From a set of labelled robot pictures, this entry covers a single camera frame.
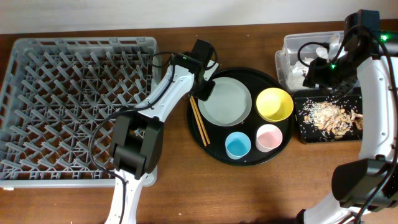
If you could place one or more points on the white tissue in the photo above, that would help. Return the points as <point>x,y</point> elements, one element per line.
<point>312,51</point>

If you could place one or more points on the pink cup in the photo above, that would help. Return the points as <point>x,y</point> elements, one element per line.
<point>268,137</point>

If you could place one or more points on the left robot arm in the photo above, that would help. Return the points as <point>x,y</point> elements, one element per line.
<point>138,133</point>

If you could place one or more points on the blue cup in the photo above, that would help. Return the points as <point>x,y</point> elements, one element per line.
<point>237,145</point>

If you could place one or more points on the black rectangular bin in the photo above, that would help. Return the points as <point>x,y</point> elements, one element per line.
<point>350,101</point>

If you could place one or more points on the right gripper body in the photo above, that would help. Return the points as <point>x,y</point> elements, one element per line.
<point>339,78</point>

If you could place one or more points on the yellow bowl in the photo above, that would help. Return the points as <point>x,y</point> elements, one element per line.
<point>274,104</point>

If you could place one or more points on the peanut shells and rice waste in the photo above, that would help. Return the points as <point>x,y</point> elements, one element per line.
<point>330,119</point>

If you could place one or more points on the grey plastic dishwasher rack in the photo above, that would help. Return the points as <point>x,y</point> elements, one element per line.
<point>55,96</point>

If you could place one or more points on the grey round plate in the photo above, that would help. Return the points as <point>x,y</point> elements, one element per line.
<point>229,104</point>

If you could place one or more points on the clear plastic bin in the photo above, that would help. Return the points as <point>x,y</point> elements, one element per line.
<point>290,71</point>

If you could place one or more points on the wooden chopstick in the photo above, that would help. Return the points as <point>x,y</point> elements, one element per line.
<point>194,108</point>
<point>203,127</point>

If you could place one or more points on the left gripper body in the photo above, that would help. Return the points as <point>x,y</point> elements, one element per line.
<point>203,90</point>

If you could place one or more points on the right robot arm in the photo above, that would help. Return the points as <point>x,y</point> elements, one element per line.
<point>368,57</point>

